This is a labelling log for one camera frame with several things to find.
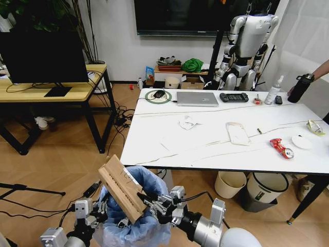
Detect black game controller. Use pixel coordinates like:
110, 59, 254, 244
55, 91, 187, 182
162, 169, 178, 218
219, 92, 250, 103

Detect white plastic tray package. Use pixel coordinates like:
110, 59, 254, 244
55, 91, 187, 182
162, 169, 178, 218
225, 121, 252, 147

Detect black water bottle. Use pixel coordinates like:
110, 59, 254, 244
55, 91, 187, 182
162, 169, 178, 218
287, 73, 316, 104

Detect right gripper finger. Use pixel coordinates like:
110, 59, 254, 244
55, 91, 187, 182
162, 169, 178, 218
147, 203, 169, 220
136, 191, 172, 210

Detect round white lid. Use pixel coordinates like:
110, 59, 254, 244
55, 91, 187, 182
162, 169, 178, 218
291, 134, 313, 151

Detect white plant pot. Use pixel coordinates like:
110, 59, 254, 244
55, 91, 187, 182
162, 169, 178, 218
86, 60, 112, 95

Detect white shoes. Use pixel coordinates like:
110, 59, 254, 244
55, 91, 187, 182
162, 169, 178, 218
34, 116, 55, 131

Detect brown cardboard box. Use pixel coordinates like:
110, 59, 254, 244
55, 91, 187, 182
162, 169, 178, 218
97, 154, 150, 224

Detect black tripod stand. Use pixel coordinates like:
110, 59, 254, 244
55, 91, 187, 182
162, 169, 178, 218
205, 30, 225, 87

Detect trash bin with blue bag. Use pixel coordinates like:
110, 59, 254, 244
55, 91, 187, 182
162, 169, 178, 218
92, 165, 173, 247

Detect round green white mouse pad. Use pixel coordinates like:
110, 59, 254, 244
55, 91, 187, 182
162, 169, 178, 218
144, 89, 173, 104

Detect black table leg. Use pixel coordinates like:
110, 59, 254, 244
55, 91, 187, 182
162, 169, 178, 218
287, 174, 329, 225

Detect black floor cables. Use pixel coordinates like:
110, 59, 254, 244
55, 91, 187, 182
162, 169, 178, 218
106, 99, 136, 155

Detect brown bag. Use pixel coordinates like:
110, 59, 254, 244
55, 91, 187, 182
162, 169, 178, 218
295, 175, 316, 203

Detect black cable with plug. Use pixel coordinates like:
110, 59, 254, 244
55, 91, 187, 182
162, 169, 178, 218
82, 180, 103, 199

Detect crushed red can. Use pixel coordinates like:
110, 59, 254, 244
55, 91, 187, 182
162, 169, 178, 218
269, 137, 295, 160

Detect black wall television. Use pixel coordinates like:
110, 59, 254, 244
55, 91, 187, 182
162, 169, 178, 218
133, 0, 279, 37

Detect blue snack bag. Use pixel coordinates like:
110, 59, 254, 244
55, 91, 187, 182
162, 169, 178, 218
145, 66, 156, 86

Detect white cylinder container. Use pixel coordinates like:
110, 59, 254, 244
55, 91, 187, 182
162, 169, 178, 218
164, 76, 180, 90

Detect wooden desk black frame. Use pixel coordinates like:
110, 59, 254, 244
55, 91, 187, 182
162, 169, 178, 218
0, 63, 117, 156

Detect yellow green wrapper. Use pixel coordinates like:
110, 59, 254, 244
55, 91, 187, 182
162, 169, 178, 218
306, 119, 327, 137

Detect white spray bottle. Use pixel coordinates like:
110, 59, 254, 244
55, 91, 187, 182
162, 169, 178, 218
264, 75, 285, 105

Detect grey bin with white lid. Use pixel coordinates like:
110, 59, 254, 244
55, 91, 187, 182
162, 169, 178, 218
242, 171, 289, 213

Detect cream round waste bin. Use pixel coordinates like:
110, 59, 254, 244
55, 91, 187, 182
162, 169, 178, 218
214, 170, 248, 199

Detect black computer monitor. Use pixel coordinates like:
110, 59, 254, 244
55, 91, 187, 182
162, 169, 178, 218
0, 30, 90, 98

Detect green potted plant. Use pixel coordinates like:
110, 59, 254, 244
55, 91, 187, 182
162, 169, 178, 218
0, 0, 106, 65

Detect black floor tripod leg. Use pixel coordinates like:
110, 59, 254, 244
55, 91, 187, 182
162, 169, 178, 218
0, 182, 67, 202

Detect open small cardboard box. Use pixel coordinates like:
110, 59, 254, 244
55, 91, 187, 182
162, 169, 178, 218
180, 76, 206, 90

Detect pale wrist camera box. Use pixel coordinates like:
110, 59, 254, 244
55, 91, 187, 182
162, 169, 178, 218
169, 186, 186, 201
74, 199, 94, 220

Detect green cloth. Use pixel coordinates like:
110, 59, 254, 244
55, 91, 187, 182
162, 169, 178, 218
181, 58, 204, 74

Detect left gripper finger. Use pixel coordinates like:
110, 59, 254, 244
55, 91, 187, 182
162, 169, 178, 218
92, 197, 109, 217
116, 217, 130, 230

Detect silver laptop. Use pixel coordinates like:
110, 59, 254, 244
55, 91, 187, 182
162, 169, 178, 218
176, 91, 220, 107

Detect brown tray with clutter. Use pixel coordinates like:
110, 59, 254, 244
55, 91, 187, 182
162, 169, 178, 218
156, 55, 182, 73

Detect white silver humanoid robot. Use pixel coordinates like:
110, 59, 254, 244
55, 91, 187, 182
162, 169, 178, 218
212, 13, 280, 91

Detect crumpled white tissue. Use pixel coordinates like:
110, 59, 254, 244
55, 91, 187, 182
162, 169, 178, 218
177, 114, 204, 131

